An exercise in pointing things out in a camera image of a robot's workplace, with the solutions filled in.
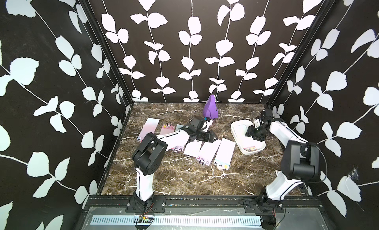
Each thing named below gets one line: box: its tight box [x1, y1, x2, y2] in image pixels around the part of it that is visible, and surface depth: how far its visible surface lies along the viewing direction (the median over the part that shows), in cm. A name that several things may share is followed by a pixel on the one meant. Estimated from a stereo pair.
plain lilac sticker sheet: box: [195, 139, 222, 166], surface depth 95 cm
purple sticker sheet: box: [160, 129, 190, 152], surface depth 70 cm
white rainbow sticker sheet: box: [213, 138, 236, 171], surface depth 95 cm
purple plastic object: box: [203, 94, 219, 119], surface depth 107 cm
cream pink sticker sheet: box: [243, 145, 258, 152], surface depth 97 cm
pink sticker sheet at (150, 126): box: [136, 117, 160, 143], surface depth 110 cm
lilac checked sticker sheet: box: [183, 140, 205, 159], surface depth 95 cm
